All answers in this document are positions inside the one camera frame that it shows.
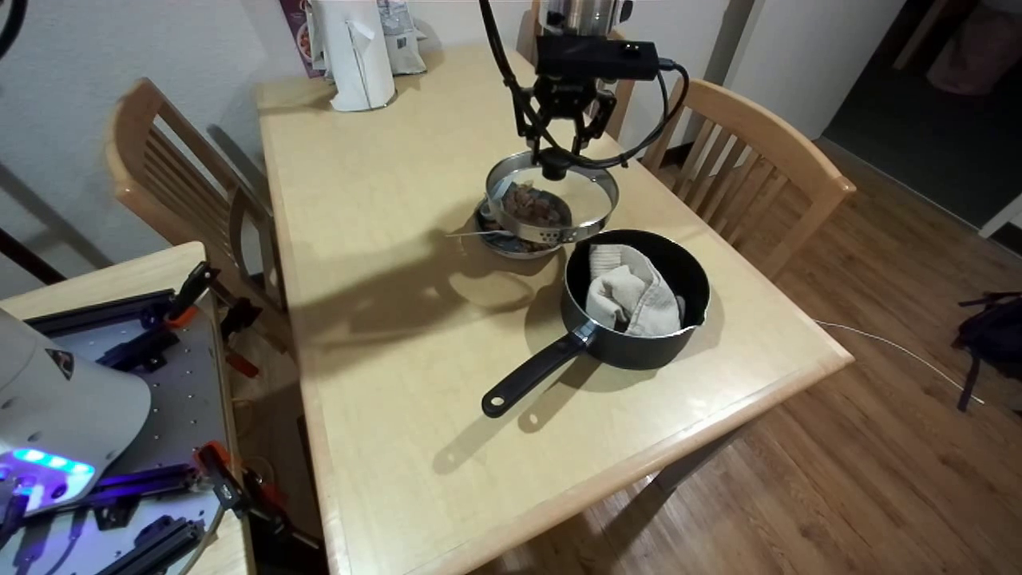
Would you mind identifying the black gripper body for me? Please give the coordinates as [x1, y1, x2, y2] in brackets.
[518, 76, 616, 174]

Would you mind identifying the glass pot lid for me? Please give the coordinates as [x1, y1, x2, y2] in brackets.
[484, 154, 620, 250]

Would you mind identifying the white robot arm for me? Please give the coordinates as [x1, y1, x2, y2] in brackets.
[518, 0, 656, 178]

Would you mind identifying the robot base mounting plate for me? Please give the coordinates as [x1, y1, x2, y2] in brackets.
[0, 243, 257, 575]

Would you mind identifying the grey cloth in pot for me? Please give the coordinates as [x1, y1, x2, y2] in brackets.
[586, 243, 686, 338]

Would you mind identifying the wooden chair near pot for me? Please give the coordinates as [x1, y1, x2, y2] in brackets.
[641, 80, 856, 278]

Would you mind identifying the wooden chair far end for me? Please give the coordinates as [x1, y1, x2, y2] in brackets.
[514, 0, 641, 142]

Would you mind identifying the blue bowl of food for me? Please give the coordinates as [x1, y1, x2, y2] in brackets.
[473, 191, 603, 260]

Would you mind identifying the black backpack on floor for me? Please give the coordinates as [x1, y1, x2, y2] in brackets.
[954, 290, 1022, 409]

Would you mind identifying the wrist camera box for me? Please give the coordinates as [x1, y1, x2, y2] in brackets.
[538, 37, 657, 80]

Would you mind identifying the black pot with handle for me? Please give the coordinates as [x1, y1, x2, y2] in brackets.
[484, 230, 710, 419]

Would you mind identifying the red handled clamp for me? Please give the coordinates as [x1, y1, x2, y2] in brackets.
[196, 442, 322, 564]

